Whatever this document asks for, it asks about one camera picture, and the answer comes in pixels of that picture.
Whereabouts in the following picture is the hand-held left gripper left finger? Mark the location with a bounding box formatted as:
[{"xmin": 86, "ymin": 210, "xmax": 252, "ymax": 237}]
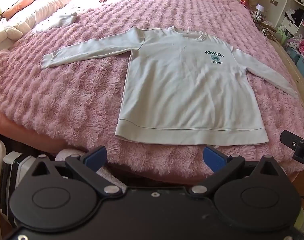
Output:
[{"xmin": 29, "ymin": 145, "xmax": 123, "ymax": 196}]

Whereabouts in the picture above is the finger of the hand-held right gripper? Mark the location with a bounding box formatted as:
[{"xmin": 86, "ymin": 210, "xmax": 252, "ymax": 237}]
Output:
[{"xmin": 280, "ymin": 130, "xmax": 304, "ymax": 167}]

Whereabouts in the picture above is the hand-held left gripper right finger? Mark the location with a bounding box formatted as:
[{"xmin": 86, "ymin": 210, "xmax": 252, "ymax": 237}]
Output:
[{"xmin": 189, "ymin": 145, "xmax": 284, "ymax": 196}]

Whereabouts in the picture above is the white printed sweatshirt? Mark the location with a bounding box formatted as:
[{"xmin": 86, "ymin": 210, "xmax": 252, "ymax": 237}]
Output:
[{"xmin": 40, "ymin": 26, "xmax": 299, "ymax": 146}]

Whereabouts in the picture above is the pink fluffy blanket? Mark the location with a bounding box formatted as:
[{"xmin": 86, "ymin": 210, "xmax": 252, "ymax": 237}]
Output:
[{"xmin": 0, "ymin": 0, "xmax": 304, "ymax": 179}]

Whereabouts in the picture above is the blue storage bin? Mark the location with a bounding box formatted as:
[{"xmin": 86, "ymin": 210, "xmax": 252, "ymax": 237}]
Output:
[{"xmin": 286, "ymin": 44, "xmax": 304, "ymax": 78}]

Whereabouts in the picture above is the green storage bin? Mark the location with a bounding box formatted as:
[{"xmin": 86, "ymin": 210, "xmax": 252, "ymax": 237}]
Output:
[{"xmin": 276, "ymin": 26, "xmax": 294, "ymax": 47}]

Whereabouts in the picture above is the cream open shelf cabinet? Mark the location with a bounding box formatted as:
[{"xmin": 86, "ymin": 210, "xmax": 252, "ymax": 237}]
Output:
[{"xmin": 277, "ymin": 0, "xmax": 304, "ymax": 80}]

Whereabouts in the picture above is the folded white cloth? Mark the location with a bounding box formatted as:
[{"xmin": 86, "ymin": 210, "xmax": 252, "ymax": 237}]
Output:
[{"xmin": 48, "ymin": 12, "xmax": 78, "ymax": 29}]

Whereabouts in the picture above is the beige plush toy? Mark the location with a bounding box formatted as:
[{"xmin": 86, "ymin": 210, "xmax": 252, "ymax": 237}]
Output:
[{"xmin": 0, "ymin": 17, "xmax": 23, "ymax": 47}]

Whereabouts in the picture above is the orange pillow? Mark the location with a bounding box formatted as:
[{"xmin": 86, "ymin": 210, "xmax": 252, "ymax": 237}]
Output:
[{"xmin": 2, "ymin": 0, "xmax": 36, "ymax": 19}]

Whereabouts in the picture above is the wooden bed frame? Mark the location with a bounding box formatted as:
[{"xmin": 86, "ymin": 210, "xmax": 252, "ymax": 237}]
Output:
[{"xmin": 261, "ymin": 20, "xmax": 304, "ymax": 105}]

